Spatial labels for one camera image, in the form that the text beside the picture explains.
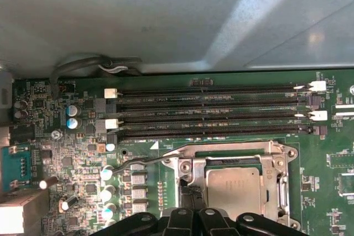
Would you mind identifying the thin metal locking lever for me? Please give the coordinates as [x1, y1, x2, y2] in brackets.
[110, 151, 180, 174]

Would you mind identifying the black RAM slot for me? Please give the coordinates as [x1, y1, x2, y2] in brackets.
[106, 95, 321, 114]
[106, 124, 327, 145]
[104, 80, 327, 100]
[105, 109, 329, 131]

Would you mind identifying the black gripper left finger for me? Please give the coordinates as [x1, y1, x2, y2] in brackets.
[118, 186, 197, 236]

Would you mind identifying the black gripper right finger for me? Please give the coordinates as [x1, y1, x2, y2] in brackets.
[193, 188, 302, 236]

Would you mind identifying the silver CPU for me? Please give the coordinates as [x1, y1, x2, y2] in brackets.
[205, 167, 267, 216]

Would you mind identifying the metal socket cover frame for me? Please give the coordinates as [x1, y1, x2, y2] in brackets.
[190, 156, 282, 222]

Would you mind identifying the silver rear port block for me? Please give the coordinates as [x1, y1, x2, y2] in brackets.
[0, 191, 50, 236]
[0, 66, 14, 109]

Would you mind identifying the black audio cable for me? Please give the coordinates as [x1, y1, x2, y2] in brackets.
[49, 52, 143, 96]

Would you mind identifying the blue port connector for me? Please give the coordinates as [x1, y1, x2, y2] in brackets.
[0, 141, 45, 192]

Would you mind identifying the black and grey PC case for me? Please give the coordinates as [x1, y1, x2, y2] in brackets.
[0, 0, 354, 82]

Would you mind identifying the green motherboard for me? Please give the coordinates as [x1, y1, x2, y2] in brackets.
[0, 70, 354, 236]

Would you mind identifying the metal CPU socket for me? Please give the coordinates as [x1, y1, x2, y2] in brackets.
[162, 138, 299, 236]

